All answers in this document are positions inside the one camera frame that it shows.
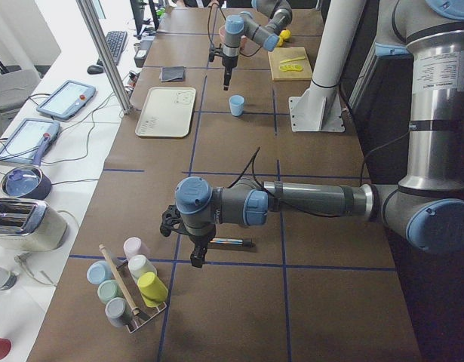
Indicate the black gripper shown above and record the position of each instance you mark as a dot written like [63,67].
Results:
[228,62]
[200,239]

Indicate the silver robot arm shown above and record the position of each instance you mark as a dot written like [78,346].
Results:
[267,37]
[422,207]

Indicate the light blue plastic cup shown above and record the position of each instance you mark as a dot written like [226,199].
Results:
[236,105]

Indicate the yellow cup on rack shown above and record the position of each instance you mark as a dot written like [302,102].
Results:
[152,289]

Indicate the white cup on rack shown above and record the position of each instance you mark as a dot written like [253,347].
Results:
[138,265]

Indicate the pink cup on rack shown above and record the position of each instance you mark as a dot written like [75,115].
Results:
[134,246]

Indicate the cup rack with holder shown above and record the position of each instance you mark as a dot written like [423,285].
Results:
[142,314]

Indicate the green cup on rack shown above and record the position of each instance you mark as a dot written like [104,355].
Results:
[108,290]

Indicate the grey cup on rack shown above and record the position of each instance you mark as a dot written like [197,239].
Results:
[118,312]

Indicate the blue cup on rack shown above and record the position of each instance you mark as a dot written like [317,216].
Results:
[98,272]

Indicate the metal muddler stick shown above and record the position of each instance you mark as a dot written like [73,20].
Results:
[232,242]

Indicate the pink bowl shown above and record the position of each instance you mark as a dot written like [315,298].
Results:
[245,49]

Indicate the yellow plastic knife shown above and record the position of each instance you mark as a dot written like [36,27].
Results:
[292,59]

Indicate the grey folded cloth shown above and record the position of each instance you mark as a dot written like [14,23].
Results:
[172,73]

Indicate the lemon slices row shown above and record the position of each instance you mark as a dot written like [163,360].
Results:
[290,67]

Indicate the wooden cutting board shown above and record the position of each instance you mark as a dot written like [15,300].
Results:
[285,53]

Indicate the cream bear tray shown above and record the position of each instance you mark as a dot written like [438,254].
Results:
[167,112]

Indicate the yellow lemon far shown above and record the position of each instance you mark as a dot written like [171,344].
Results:
[285,35]

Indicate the black keyboard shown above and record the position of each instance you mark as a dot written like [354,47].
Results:
[116,41]

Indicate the black computer mouse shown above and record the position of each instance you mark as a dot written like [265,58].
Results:
[95,69]

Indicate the teach pendant far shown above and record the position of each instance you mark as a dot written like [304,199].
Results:
[67,100]

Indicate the teach pendant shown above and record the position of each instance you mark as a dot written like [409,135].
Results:
[30,141]
[67,100]

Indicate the blue pot with lid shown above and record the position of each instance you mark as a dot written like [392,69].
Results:
[29,181]

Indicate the teach pendant near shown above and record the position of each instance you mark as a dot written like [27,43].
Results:
[30,141]

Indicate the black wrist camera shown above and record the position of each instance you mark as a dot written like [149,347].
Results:
[215,51]
[170,221]

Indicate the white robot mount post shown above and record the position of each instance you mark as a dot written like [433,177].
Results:
[319,108]

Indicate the aluminium frame post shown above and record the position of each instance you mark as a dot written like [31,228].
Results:
[92,22]

